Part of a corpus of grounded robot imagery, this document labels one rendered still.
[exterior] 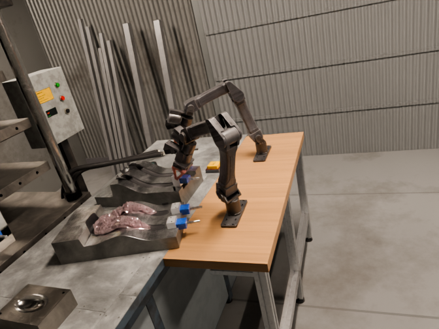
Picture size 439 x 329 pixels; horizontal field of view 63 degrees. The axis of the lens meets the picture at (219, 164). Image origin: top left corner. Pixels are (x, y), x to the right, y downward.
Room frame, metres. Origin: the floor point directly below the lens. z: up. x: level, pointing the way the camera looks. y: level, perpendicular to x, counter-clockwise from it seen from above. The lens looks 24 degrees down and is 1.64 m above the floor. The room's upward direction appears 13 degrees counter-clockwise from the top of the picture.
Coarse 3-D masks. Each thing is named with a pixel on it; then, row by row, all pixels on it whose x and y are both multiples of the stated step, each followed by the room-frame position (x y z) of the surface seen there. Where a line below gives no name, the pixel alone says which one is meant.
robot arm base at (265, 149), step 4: (256, 144) 1.87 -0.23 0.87; (260, 144) 1.85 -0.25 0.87; (264, 144) 1.85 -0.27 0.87; (256, 148) 1.87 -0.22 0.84; (260, 148) 1.85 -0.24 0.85; (264, 148) 1.85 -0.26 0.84; (268, 148) 1.92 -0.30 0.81; (256, 152) 1.88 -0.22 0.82; (260, 152) 1.85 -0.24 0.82; (264, 152) 1.85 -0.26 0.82; (268, 152) 1.88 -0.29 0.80; (256, 156) 1.85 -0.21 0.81; (260, 156) 1.84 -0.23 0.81; (264, 156) 1.83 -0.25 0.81; (256, 160) 1.80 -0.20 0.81; (260, 160) 1.79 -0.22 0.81; (264, 160) 1.78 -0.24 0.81
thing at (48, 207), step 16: (16, 192) 2.19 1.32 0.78; (32, 192) 2.13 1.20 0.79; (48, 192) 2.07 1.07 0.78; (0, 208) 1.99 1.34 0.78; (16, 208) 1.93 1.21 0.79; (32, 208) 1.88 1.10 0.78; (48, 208) 1.83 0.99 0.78; (64, 208) 1.79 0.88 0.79; (16, 224) 1.73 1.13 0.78; (32, 224) 1.69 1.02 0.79; (48, 224) 1.65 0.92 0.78; (16, 240) 1.55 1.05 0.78; (32, 240) 1.53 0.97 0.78; (0, 256) 1.44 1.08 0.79; (16, 256) 1.44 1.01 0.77; (0, 272) 1.36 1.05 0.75
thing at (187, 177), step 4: (176, 172) 1.57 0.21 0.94; (172, 176) 1.53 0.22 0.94; (176, 176) 1.52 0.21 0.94; (184, 176) 1.53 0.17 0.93; (188, 176) 1.53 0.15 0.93; (172, 180) 1.53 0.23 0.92; (176, 180) 1.52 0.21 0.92; (180, 180) 1.52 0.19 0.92; (184, 180) 1.51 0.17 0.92; (188, 180) 1.52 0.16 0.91; (176, 184) 1.53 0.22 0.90; (180, 184) 1.52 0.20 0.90
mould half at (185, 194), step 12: (156, 168) 1.78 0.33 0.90; (168, 168) 1.78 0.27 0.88; (192, 168) 1.69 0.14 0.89; (120, 180) 1.65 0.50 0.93; (144, 180) 1.67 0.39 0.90; (156, 180) 1.67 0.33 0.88; (168, 180) 1.63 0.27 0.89; (192, 180) 1.61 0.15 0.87; (108, 192) 1.70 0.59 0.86; (120, 192) 1.61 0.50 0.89; (132, 192) 1.58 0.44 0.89; (144, 192) 1.56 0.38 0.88; (156, 192) 1.53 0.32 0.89; (168, 192) 1.50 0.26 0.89; (180, 192) 1.49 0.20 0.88; (192, 192) 1.58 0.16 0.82; (108, 204) 1.65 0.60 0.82; (120, 204) 1.62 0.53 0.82; (156, 204) 1.53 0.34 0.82
